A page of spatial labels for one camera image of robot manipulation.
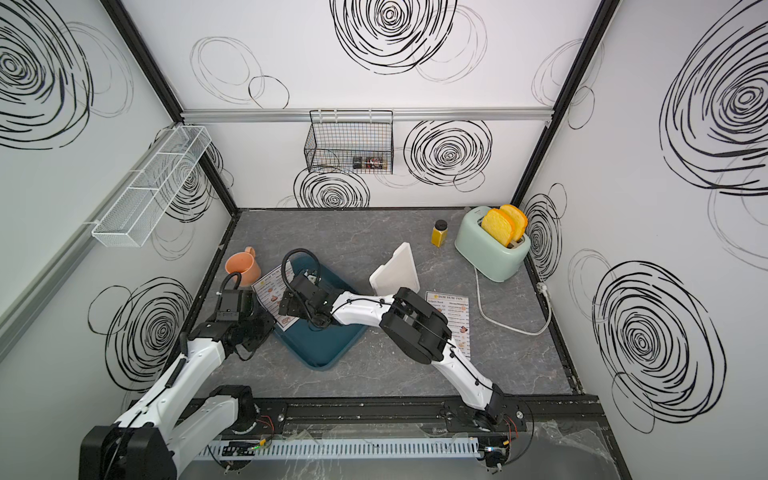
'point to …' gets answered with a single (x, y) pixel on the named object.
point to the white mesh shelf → (133, 217)
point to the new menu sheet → (270, 291)
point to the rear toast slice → (518, 220)
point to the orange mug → (246, 264)
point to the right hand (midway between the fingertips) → (289, 307)
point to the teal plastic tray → (322, 347)
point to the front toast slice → (499, 225)
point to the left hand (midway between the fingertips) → (276, 322)
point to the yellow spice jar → (439, 233)
